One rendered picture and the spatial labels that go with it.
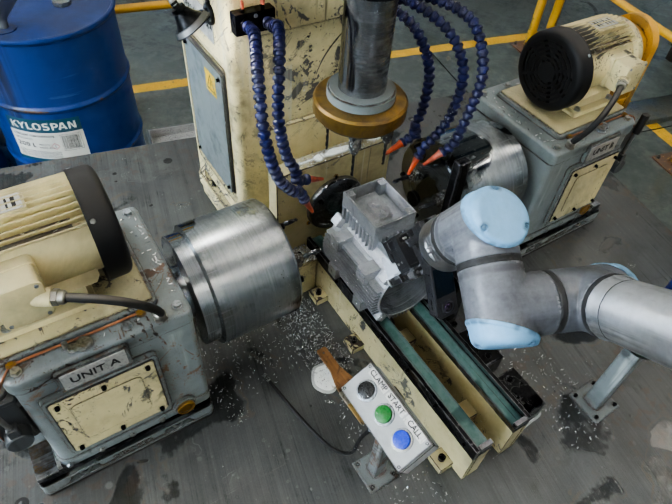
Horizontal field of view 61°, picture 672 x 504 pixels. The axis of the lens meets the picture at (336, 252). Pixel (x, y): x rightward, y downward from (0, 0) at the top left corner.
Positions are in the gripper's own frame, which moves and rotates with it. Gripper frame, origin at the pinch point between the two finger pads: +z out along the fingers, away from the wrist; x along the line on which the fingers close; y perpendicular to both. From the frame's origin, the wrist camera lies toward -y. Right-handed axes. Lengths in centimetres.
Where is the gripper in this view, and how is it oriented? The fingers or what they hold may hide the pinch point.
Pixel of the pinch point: (395, 282)
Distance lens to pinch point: 109.6
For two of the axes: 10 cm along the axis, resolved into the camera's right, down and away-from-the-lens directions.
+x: -8.5, 3.6, -3.9
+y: -4.3, -9.0, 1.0
